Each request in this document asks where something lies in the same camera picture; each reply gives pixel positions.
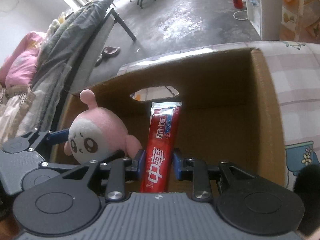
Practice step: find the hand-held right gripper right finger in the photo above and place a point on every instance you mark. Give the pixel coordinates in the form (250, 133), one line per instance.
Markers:
(177, 165)

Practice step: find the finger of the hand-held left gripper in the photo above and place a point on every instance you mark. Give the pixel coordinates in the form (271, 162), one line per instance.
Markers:
(58, 136)
(57, 167)

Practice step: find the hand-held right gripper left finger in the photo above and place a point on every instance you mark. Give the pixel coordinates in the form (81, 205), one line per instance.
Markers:
(140, 162)

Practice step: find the red toothpaste tube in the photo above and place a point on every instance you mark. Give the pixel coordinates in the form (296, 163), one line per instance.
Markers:
(160, 150)

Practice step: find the pink plush toy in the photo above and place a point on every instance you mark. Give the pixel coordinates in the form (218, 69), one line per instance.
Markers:
(100, 130)

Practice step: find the brown cardboard box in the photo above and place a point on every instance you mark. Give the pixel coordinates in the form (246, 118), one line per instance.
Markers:
(220, 120)

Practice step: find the beige floral bedding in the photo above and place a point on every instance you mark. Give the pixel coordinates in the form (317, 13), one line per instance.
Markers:
(20, 110)

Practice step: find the pink quilt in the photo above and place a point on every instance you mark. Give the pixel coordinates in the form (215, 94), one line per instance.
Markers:
(22, 60)

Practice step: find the brown slipper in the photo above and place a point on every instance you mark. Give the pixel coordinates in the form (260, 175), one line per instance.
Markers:
(110, 51)
(98, 60)

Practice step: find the grey blanket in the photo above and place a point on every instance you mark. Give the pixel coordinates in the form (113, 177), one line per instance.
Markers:
(65, 37)

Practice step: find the folding bed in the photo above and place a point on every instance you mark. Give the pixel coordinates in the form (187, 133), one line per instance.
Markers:
(100, 40)

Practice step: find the plaid tablecloth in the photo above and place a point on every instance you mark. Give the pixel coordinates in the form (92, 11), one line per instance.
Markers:
(300, 92)

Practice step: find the white cabinet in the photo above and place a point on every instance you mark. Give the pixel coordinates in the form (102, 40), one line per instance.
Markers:
(270, 10)

